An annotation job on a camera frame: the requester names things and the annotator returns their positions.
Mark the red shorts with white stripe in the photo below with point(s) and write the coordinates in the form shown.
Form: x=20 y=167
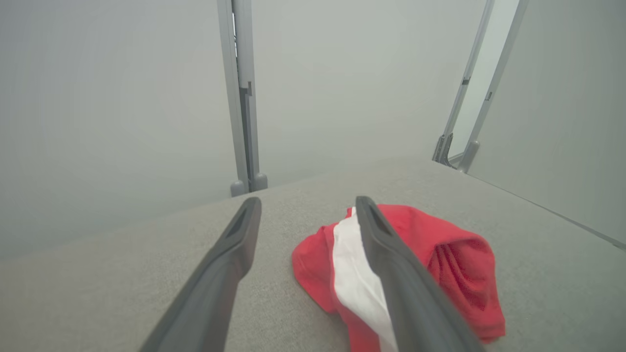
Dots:
x=459 y=274

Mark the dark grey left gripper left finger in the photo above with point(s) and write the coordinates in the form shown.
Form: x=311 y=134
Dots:
x=220 y=278

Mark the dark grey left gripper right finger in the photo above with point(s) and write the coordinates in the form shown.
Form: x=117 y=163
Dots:
x=411 y=298

